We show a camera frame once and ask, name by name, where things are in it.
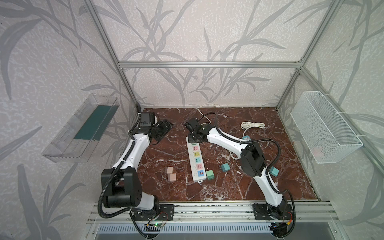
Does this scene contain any long white pastel power strip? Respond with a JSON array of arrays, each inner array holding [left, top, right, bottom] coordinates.
[[186, 137, 207, 183]]

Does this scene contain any green usb plug cube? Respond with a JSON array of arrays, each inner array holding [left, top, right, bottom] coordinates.
[[206, 170, 215, 180]]

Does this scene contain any teal usb plug cube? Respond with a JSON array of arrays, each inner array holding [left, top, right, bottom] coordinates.
[[221, 163, 231, 173]]

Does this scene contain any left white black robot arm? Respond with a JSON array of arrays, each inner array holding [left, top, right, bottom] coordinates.
[[98, 120, 173, 219]]

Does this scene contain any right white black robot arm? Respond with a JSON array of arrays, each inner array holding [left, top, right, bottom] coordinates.
[[184, 118, 290, 219]]

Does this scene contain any pink plug cube upper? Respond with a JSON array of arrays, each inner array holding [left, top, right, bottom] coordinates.
[[166, 167, 174, 175]]

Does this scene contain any pink plug cube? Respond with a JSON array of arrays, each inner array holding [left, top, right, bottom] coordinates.
[[168, 173, 177, 182], [166, 167, 174, 175]]

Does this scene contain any pink plug cube lower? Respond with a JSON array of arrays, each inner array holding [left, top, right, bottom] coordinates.
[[168, 173, 177, 182]]

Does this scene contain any teal plug cube right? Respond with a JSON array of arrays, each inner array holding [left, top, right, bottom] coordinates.
[[269, 167, 280, 177]]

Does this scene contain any teal power strip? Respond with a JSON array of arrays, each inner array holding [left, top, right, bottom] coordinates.
[[242, 136, 252, 142]]

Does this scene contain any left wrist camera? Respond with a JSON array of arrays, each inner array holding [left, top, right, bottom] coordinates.
[[139, 112, 155, 128]]

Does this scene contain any white power strip cable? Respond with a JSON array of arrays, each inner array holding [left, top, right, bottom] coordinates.
[[194, 103, 221, 125]]

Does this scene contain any coiled white teal-strip cable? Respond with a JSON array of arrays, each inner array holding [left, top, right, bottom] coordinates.
[[240, 121, 266, 138]]

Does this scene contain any clear plastic wall tray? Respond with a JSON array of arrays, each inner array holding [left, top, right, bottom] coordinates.
[[42, 94, 120, 163]]

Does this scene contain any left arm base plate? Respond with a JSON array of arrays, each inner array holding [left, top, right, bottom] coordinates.
[[133, 204, 175, 221]]

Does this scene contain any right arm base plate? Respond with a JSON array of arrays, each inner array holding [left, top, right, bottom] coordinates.
[[252, 203, 294, 221]]

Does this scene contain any white wire mesh basket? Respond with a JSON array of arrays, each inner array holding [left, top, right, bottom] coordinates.
[[291, 91, 364, 164]]

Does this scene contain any aluminium front rail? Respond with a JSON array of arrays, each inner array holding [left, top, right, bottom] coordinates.
[[86, 201, 340, 224]]

